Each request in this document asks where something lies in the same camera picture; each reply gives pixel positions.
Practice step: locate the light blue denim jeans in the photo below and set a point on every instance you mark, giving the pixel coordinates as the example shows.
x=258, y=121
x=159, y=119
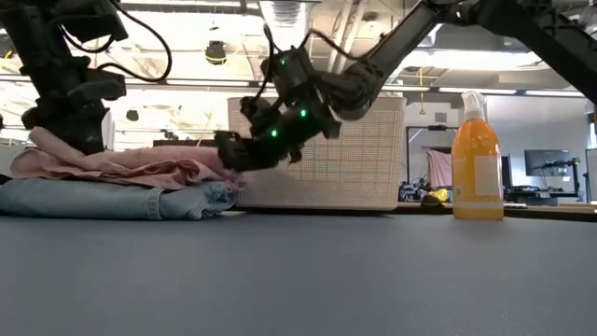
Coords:
x=116, y=200

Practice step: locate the dark blue bag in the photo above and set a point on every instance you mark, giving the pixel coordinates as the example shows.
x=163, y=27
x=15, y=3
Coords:
x=412, y=191

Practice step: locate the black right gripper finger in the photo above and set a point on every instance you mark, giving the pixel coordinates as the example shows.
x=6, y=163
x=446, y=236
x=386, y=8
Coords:
x=233, y=142
x=254, y=161

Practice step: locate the white perforated laundry bin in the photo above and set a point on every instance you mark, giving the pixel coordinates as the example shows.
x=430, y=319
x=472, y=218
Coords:
x=354, y=163

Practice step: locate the small yellow object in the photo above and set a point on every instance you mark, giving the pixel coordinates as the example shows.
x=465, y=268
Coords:
x=440, y=195

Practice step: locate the orange spray bottle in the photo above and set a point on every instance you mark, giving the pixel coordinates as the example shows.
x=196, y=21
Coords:
x=476, y=172

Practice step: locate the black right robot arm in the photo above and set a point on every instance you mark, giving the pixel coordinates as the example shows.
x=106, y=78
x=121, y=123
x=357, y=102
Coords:
x=420, y=32

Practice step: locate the pink hanging cloth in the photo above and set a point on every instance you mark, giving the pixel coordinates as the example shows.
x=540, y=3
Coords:
x=439, y=167

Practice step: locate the pink garment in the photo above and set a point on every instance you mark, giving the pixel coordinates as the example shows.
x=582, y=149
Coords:
x=130, y=165

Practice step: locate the long ceiling light bar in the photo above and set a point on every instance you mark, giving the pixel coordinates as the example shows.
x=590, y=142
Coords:
x=466, y=90

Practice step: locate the black metal stand frame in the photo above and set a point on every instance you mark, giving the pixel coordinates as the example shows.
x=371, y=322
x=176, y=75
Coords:
x=431, y=127

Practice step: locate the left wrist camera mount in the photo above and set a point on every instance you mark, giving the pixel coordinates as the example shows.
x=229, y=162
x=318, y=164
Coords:
x=95, y=18

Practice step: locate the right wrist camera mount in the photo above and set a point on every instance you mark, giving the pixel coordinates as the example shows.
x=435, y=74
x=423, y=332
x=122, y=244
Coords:
x=256, y=112

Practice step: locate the monitor showing robot arm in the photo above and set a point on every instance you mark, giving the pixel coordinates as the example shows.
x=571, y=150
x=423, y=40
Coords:
x=545, y=162

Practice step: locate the white building column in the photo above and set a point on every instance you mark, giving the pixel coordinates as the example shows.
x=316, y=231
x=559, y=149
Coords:
x=108, y=130

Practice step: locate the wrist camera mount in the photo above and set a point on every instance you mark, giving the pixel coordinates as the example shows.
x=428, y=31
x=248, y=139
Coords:
x=256, y=112
x=95, y=18

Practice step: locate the small dark round object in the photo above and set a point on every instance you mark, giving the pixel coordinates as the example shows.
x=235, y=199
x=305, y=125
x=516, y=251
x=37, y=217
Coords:
x=431, y=201

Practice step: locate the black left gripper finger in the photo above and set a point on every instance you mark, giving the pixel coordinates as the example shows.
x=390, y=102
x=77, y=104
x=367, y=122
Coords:
x=72, y=135
x=95, y=130

